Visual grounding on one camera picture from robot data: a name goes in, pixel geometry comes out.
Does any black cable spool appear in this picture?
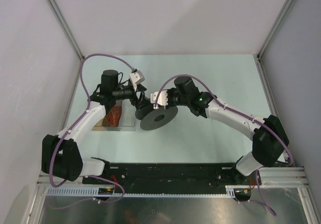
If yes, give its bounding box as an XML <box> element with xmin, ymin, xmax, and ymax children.
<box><xmin>135</xmin><ymin>103</ymin><xmax>179</xmax><ymax>131</ymax></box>

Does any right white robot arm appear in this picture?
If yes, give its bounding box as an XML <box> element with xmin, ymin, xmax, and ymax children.
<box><xmin>168</xmin><ymin>74</ymin><xmax>294</xmax><ymax>184</ymax></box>

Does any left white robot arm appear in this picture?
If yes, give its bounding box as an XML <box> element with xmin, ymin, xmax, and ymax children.
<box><xmin>41</xmin><ymin>70</ymin><xmax>146</xmax><ymax>184</ymax></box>

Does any clear compartment tray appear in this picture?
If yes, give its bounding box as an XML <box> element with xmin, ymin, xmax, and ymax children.
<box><xmin>92</xmin><ymin>101</ymin><xmax>136</xmax><ymax>131</ymax></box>

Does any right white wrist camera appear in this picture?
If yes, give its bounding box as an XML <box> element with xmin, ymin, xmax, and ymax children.
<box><xmin>150</xmin><ymin>90</ymin><xmax>168</xmax><ymax>109</ymax></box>

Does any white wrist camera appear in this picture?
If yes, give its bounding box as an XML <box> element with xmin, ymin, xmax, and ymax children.
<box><xmin>150</xmin><ymin>90</ymin><xmax>168</xmax><ymax>109</ymax></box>
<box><xmin>129</xmin><ymin>69</ymin><xmax>145</xmax><ymax>91</ymax></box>

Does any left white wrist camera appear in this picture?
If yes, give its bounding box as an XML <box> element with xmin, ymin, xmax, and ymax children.
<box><xmin>129</xmin><ymin>69</ymin><xmax>145</xmax><ymax>91</ymax></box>

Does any orange thin cable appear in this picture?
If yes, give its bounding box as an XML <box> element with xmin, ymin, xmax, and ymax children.
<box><xmin>104</xmin><ymin>107</ymin><xmax>122</xmax><ymax>128</ymax></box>

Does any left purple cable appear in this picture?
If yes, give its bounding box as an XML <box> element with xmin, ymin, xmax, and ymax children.
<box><xmin>49</xmin><ymin>53</ymin><xmax>136</xmax><ymax>187</ymax></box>

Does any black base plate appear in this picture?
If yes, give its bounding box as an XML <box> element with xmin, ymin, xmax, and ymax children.
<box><xmin>82</xmin><ymin>162</ymin><xmax>262</xmax><ymax>194</ymax></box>

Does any left aluminium frame post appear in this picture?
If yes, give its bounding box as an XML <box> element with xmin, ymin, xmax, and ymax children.
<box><xmin>46</xmin><ymin>0</ymin><xmax>84</xmax><ymax>59</ymax></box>

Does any aluminium frame post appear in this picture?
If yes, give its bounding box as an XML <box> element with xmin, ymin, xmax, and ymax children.
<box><xmin>46</xmin><ymin>0</ymin><xmax>84</xmax><ymax>59</ymax></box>
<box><xmin>257</xmin><ymin>0</ymin><xmax>296</xmax><ymax>59</ymax></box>

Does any grey slotted cable duct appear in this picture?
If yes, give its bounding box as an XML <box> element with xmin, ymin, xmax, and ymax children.
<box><xmin>45</xmin><ymin>186</ymin><xmax>238</xmax><ymax>198</ymax></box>

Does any aluminium front rail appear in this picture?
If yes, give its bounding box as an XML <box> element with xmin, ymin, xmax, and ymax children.
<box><xmin>36</xmin><ymin>167</ymin><xmax>309</xmax><ymax>188</ymax></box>

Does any right aluminium frame post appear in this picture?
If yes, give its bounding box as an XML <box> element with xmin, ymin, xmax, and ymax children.
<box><xmin>257</xmin><ymin>0</ymin><xmax>296</xmax><ymax>59</ymax></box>

